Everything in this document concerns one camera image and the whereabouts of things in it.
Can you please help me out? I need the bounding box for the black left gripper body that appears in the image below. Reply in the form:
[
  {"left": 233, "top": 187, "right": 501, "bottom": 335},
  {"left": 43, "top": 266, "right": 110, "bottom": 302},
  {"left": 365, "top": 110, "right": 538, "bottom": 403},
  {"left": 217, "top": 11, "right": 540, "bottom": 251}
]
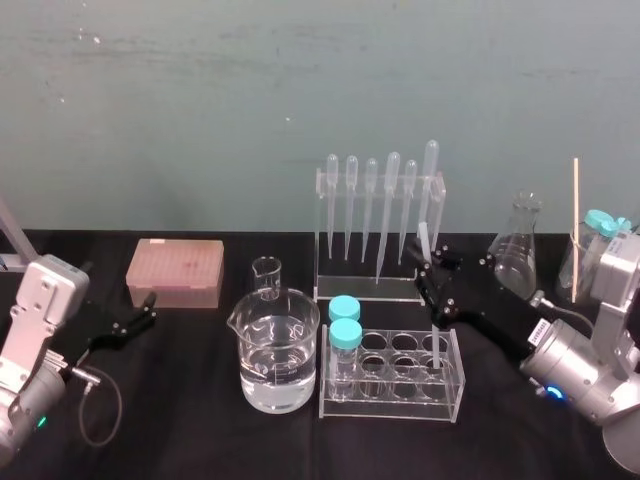
[{"left": 48, "top": 298, "right": 121, "bottom": 370}]

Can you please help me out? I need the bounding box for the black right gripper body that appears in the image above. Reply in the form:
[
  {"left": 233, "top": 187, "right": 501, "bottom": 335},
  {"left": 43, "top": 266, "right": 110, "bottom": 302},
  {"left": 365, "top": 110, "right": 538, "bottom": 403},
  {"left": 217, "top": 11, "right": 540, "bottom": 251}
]
[{"left": 435, "top": 263, "right": 546, "bottom": 359}]

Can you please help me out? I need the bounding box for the pink pipette tip box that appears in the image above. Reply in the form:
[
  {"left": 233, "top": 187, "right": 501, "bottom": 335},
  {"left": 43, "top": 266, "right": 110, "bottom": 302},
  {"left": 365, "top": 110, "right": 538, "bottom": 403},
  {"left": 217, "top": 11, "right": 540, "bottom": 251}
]
[{"left": 125, "top": 237, "right": 225, "bottom": 309}]

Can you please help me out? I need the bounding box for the clear acrylic pipette stand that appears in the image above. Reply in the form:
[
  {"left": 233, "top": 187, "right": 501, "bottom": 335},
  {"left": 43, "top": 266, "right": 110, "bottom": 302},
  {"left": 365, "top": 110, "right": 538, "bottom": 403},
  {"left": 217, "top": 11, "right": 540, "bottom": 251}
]
[{"left": 313, "top": 166, "right": 447, "bottom": 304}]

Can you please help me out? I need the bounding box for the clear glass conical flask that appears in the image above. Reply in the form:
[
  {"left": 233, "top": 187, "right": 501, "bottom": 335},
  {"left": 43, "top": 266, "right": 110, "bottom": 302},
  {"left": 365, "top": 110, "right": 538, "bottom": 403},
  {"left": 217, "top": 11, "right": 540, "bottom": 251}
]
[{"left": 486, "top": 189, "right": 545, "bottom": 302}]

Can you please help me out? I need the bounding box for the clear plastic pipette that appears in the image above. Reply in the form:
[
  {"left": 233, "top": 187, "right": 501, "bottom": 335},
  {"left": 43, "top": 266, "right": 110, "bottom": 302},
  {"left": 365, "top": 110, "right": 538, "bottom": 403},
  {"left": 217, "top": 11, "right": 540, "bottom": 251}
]
[
  {"left": 325, "top": 153, "right": 341, "bottom": 260},
  {"left": 343, "top": 154, "right": 360, "bottom": 263},
  {"left": 416, "top": 139, "right": 441, "bottom": 242},
  {"left": 398, "top": 158, "right": 420, "bottom": 268},
  {"left": 375, "top": 150, "right": 402, "bottom": 287},
  {"left": 360, "top": 157, "right": 380, "bottom": 265}
]

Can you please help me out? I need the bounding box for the clear vial with teal cap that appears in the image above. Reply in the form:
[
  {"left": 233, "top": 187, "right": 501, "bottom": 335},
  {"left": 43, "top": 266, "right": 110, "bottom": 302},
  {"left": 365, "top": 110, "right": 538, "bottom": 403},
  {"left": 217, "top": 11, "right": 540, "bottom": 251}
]
[
  {"left": 327, "top": 295, "right": 363, "bottom": 324},
  {"left": 326, "top": 318, "right": 365, "bottom": 404}
]

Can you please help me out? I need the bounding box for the clear acrylic tube rack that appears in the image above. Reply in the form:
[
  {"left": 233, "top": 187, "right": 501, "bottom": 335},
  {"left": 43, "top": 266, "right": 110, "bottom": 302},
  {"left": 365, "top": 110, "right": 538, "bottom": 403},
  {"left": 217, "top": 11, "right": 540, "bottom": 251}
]
[{"left": 318, "top": 322, "right": 466, "bottom": 425}]

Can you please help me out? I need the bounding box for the grey metal stand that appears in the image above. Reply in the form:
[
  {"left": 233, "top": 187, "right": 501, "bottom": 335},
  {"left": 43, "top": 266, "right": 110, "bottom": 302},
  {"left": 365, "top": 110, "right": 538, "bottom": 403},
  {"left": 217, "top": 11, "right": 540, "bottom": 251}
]
[{"left": 0, "top": 192, "right": 34, "bottom": 274}]

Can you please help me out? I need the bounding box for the black table cloth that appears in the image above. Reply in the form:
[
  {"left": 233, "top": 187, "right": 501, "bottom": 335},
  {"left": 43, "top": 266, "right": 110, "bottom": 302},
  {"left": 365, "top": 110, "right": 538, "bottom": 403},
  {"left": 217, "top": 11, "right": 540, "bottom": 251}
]
[{"left": 0, "top": 228, "right": 640, "bottom": 480}]

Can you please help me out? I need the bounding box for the small glass beaker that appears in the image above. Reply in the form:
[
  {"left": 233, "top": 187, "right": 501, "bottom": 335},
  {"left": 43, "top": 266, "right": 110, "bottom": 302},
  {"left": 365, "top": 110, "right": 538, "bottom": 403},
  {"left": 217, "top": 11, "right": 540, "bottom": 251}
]
[{"left": 250, "top": 255, "right": 282, "bottom": 302}]

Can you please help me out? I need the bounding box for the thin wooden stick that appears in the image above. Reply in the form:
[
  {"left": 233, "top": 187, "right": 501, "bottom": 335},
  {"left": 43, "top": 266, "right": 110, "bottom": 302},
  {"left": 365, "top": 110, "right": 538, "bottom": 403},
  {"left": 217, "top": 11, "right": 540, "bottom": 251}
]
[{"left": 570, "top": 157, "right": 581, "bottom": 305}]

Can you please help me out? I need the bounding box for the large glass beaker with water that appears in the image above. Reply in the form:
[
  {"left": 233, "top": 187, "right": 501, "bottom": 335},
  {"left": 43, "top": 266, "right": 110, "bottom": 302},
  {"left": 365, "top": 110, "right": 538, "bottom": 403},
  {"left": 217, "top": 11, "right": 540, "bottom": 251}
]
[{"left": 225, "top": 288, "right": 322, "bottom": 414}]

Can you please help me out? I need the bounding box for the clear jar with teal lid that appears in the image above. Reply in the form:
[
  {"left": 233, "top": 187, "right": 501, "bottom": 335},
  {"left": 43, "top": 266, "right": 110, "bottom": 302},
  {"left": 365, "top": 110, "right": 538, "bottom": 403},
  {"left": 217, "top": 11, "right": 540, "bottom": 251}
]
[{"left": 556, "top": 209, "right": 633, "bottom": 302}]

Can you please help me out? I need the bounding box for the dark left gripper cable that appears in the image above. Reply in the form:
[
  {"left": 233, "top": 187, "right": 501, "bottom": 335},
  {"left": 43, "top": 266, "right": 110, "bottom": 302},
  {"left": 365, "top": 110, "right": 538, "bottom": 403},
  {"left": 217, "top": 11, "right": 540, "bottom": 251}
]
[{"left": 68, "top": 366, "right": 125, "bottom": 447}]

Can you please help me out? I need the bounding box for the dark gripper cable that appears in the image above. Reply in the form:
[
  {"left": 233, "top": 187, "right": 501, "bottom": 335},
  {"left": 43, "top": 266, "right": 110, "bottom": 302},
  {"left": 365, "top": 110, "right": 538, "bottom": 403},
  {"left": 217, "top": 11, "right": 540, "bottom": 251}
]
[
  {"left": 528, "top": 290, "right": 597, "bottom": 329},
  {"left": 68, "top": 366, "right": 125, "bottom": 447}
]

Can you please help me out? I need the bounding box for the dark right gripper cable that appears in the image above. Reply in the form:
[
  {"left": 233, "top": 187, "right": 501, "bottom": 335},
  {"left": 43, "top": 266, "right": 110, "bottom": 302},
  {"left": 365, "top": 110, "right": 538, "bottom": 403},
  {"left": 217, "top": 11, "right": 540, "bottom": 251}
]
[{"left": 528, "top": 290, "right": 597, "bottom": 329}]

